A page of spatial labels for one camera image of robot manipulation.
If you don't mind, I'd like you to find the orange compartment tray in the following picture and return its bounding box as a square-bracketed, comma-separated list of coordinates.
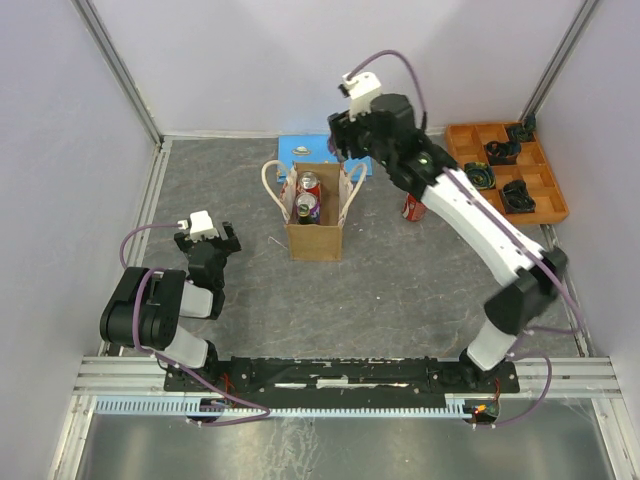
[445, 122, 569, 225]

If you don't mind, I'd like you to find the blue yellow rolled sock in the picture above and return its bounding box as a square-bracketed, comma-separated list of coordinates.
[463, 162, 496, 191]

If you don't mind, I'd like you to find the black rolled sock upper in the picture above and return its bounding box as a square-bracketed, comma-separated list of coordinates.
[484, 141, 522, 166]

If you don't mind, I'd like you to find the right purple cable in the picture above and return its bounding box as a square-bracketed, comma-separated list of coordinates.
[347, 49, 586, 429]

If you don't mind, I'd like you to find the black rolled sock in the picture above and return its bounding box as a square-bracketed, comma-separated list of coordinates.
[500, 179, 536, 214]
[484, 141, 522, 166]

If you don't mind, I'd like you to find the aluminium frame rail front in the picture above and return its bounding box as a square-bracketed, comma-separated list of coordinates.
[73, 357, 622, 399]

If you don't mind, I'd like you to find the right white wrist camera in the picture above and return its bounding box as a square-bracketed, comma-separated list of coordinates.
[340, 72, 382, 121]

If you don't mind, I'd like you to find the red cola can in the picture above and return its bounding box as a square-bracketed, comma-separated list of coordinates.
[297, 171, 321, 198]
[402, 193, 427, 222]

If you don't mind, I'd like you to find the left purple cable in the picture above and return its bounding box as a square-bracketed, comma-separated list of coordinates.
[119, 222, 272, 428]

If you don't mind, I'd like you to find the black rolled sock lower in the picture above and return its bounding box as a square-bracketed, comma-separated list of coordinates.
[500, 179, 536, 214]

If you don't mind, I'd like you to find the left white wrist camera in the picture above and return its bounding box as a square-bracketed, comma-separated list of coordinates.
[177, 210, 219, 242]

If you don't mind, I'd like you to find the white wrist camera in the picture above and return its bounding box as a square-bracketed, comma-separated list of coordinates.
[340, 72, 382, 121]
[177, 210, 219, 242]

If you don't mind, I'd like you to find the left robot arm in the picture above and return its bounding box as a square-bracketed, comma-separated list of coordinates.
[100, 211, 241, 390]

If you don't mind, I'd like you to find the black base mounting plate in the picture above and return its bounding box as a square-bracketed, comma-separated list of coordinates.
[163, 357, 520, 411]

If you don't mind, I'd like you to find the green topped dark can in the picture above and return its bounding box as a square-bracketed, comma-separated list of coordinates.
[295, 192, 320, 225]

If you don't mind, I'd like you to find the teal rolled sock corner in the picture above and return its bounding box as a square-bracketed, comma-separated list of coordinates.
[505, 113, 537, 143]

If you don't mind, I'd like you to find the purple cable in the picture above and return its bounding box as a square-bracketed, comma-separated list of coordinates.
[119, 222, 272, 428]
[347, 49, 586, 429]

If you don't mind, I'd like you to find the burlap canvas bag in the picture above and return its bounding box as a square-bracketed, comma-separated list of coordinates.
[261, 160, 368, 262]

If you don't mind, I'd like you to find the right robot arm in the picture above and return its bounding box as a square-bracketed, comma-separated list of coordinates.
[328, 94, 568, 391]

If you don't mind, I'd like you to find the light blue cable duct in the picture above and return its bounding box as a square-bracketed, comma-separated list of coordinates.
[94, 393, 476, 416]

